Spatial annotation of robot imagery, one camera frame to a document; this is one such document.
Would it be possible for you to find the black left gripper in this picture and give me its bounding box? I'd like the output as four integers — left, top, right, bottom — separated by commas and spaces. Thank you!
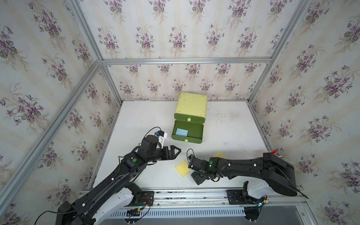
145, 145, 182, 164

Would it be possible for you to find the yellow sticky note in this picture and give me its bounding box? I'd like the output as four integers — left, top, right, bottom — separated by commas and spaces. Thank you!
213, 151, 227, 159
175, 160, 191, 178

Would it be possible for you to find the blue sticky note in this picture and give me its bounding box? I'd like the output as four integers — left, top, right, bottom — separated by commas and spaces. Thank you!
175, 128, 188, 137

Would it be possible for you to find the green three-drawer cabinet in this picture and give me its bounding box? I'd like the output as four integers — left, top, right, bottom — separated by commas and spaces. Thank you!
172, 92, 208, 144

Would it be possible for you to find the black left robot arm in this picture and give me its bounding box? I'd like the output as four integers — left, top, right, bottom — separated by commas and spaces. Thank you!
55, 135, 182, 225

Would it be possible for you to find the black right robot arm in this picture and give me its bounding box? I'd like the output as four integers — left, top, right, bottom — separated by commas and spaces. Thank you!
187, 153, 298, 206

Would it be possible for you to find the small circuit board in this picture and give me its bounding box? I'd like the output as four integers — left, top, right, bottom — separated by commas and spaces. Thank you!
126, 209, 141, 217

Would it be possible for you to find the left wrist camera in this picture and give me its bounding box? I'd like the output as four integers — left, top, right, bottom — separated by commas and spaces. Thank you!
155, 130, 167, 146

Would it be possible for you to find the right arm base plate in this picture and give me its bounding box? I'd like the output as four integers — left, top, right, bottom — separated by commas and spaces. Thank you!
226, 181, 267, 206

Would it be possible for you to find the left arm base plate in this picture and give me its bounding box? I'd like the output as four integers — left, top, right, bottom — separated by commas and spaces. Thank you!
129, 191, 155, 206

